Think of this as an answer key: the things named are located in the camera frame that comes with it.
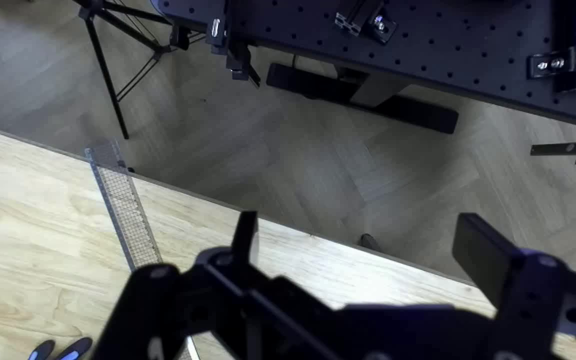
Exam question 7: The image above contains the black tripod stand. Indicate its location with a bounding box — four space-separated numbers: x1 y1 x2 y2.
75 0 194 141

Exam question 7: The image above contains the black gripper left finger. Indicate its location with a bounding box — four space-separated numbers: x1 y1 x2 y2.
90 209 345 360

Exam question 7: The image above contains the black clamp on table edge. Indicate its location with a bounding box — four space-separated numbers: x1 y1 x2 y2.
207 14 264 88

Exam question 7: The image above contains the black perforated breadboard table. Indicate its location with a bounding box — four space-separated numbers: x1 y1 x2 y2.
154 0 576 130

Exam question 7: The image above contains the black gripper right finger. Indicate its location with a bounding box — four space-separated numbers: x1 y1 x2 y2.
451 211 576 360

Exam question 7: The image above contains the silver black mounting bracket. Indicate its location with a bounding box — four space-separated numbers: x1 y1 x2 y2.
332 0 401 48

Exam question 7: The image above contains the black bracket with silver knobs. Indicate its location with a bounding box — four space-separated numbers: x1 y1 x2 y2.
527 46 576 84

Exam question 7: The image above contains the perforated metal strip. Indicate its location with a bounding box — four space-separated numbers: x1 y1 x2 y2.
84 143 164 272

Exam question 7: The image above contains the blue black handle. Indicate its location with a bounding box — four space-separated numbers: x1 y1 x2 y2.
56 336 94 360
27 338 58 360

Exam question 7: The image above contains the black table base foot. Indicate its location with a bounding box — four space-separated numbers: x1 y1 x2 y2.
264 59 463 135

